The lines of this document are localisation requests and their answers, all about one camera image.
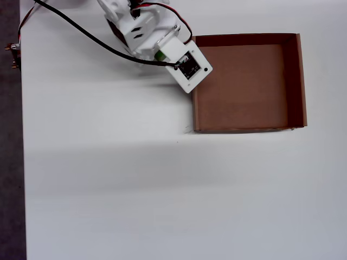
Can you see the green cube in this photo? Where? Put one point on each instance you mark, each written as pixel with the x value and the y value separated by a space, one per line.
pixel 160 55

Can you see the brown cardboard box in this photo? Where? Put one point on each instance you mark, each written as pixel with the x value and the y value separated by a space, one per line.
pixel 244 92

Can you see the brown table clamp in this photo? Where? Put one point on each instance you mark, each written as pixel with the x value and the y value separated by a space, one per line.
pixel 15 55

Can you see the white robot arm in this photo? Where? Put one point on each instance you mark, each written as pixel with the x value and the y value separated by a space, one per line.
pixel 114 6

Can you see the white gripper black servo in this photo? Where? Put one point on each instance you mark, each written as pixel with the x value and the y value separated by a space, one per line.
pixel 147 50

